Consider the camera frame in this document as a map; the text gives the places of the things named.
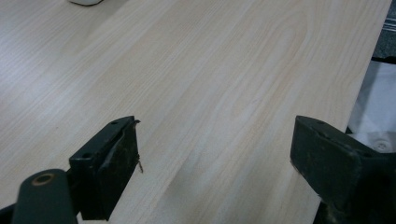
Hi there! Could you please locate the white cloth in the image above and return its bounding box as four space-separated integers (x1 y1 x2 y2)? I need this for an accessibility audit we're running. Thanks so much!
346 60 396 154

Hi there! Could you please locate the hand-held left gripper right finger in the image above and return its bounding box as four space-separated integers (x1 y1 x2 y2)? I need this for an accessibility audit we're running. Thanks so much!
290 115 396 224

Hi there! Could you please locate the white rounded object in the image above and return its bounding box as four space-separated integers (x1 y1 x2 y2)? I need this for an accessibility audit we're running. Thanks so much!
68 0 104 7

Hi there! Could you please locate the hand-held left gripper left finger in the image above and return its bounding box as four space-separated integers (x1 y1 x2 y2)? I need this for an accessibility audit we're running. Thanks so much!
68 115 145 222

